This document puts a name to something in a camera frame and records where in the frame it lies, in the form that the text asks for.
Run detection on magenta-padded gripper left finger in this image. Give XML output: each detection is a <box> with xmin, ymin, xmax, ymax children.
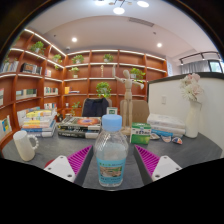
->
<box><xmin>43</xmin><ymin>144</ymin><xmax>95</xmax><ymax>187</ymax></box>

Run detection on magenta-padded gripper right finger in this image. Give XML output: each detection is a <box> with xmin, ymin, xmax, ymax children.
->
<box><xmin>133</xmin><ymin>144</ymin><xmax>184</xmax><ymax>186</ymax></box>

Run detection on clear water bottle blue cap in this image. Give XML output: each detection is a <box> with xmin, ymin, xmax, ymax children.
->
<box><xmin>93</xmin><ymin>114</ymin><xmax>130</xmax><ymax>188</ymax></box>

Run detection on white ceramic mug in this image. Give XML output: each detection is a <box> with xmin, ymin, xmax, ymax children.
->
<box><xmin>12</xmin><ymin>129</ymin><xmax>40</xmax><ymax>162</ymax></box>

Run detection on green and white box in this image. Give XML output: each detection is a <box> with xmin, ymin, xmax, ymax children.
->
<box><xmin>129</xmin><ymin>122</ymin><xmax>152</xmax><ymax>145</ymax></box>

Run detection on stack of white books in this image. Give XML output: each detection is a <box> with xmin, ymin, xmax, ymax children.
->
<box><xmin>146</xmin><ymin>113</ymin><xmax>186</xmax><ymax>138</ymax></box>

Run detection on stack of dark books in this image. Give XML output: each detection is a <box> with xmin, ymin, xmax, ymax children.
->
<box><xmin>56</xmin><ymin>115</ymin><xmax>102</xmax><ymax>139</ymax></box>

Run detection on stack of colourful books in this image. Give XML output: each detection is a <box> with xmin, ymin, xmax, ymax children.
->
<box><xmin>20</xmin><ymin>108</ymin><xmax>58</xmax><ymax>138</ymax></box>

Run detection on white vase with flowers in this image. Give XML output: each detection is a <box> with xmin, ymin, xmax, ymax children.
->
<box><xmin>179</xmin><ymin>73</ymin><xmax>204</xmax><ymax>139</ymax></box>

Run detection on tan chair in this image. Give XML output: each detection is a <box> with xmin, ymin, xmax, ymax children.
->
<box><xmin>119</xmin><ymin>99</ymin><xmax>150</xmax><ymax>125</ymax></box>

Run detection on dark office chair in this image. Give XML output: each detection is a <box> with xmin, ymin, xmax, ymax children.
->
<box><xmin>81</xmin><ymin>97</ymin><xmax>111</xmax><ymax>118</ymax></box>

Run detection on tall white green carton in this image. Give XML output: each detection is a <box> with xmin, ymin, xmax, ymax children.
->
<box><xmin>105</xmin><ymin>106</ymin><xmax>119</xmax><ymax>116</ymax></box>

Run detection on wooden artist mannequin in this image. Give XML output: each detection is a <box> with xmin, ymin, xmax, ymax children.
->
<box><xmin>111</xmin><ymin>64</ymin><xmax>145</xmax><ymax>134</ymax></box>

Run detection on wooden shelf unit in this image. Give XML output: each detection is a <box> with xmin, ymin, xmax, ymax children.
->
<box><xmin>0</xmin><ymin>28</ymin><xmax>169</xmax><ymax>148</ymax></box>

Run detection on grey curtain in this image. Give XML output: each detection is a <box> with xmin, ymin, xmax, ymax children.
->
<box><xmin>180</xmin><ymin>59</ymin><xmax>210</xmax><ymax>75</ymax></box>

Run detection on ceiling lights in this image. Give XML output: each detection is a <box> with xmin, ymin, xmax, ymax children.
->
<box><xmin>70</xmin><ymin>0</ymin><xmax>164</xmax><ymax>49</ymax></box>

